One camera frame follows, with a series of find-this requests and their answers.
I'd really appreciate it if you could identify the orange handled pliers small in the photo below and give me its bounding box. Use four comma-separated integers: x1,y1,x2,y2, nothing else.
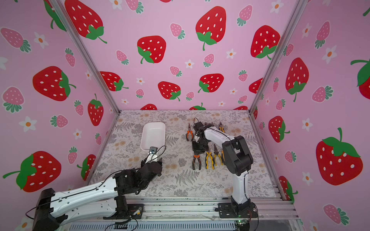
186,124,194,141

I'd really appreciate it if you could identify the white plastic storage box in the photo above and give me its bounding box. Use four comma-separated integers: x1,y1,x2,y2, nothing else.
140,122,166,152

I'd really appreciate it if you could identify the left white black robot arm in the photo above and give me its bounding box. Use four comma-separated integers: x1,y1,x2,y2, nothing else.
32,160,162,231

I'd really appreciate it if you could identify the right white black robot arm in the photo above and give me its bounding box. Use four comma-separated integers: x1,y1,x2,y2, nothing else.
192,122,253,212

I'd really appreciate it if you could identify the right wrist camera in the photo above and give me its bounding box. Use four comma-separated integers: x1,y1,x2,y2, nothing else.
193,122,204,136

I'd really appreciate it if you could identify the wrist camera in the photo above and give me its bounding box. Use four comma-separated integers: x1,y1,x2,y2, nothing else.
193,122,204,136
147,146,158,163

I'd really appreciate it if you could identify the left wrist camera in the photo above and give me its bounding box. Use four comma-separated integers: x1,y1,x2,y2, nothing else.
147,146,158,163

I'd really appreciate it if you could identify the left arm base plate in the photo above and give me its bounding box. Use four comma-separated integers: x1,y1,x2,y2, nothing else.
103,204,144,220

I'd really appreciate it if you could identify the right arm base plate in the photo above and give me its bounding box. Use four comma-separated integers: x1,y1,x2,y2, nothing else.
215,202,259,219

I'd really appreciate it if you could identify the aluminium rail frame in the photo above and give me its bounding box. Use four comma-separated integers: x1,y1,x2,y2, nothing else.
60,197,304,231

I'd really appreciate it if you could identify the right aluminium corner post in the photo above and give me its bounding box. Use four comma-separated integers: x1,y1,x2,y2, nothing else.
249,0,308,115

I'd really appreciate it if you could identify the aluminium corner post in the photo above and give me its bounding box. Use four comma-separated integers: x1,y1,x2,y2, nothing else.
249,0,308,115
50,0,121,115

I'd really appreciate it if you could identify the left aluminium corner post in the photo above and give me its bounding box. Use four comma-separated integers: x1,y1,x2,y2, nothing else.
50,0,121,115

